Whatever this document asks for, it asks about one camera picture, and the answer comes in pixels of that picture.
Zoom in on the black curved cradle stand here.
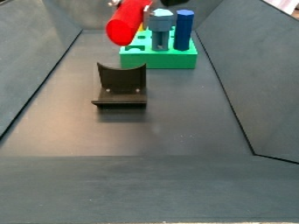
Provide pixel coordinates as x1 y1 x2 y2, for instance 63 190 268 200
91 63 147 107

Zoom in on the green shape sorter board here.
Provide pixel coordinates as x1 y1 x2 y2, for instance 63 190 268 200
119 27 198 69

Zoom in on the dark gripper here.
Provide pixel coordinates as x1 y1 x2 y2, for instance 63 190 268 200
143 0 190 30

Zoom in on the yellow square block peg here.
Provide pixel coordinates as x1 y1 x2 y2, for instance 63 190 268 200
138 23 145 32

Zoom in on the light blue pentagonal peg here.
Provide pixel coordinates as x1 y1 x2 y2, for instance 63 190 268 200
149 9 174 51

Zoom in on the dark blue hexagonal peg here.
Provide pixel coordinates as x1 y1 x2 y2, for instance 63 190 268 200
173 10 194 51

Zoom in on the red cylinder peg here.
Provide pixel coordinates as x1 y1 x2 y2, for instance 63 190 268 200
106 0 153 46

